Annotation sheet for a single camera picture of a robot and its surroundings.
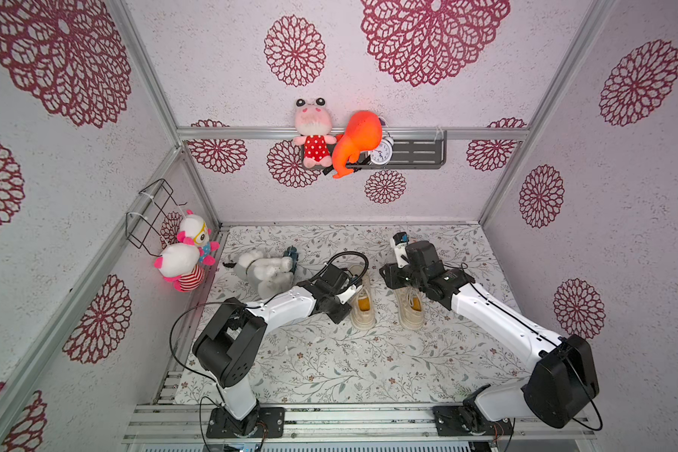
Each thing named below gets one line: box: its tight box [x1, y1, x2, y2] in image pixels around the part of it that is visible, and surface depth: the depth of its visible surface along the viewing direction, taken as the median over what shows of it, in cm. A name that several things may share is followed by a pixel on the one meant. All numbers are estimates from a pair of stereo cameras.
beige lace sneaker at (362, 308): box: [348, 265, 376, 331], surface depth 91 cm
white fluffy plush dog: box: [235, 252, 295, 299], surface depth 96 cm
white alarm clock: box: [369, 135, 395, 166], surface depth 92 cm
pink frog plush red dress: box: [292, 96, 338, 169], surface depth 87 cm
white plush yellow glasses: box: [177, 209, 221, 267], surface depth 96 cm
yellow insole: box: [357, 297, 371, 312], surface depth 92 cm
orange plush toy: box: [332, 110, 383, 179], surface depth 87 cm
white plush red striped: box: [153, 242, 206, 292], surface depth 87 cm
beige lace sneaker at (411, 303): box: [394, 286, 426, 331], surface depth 90 cm
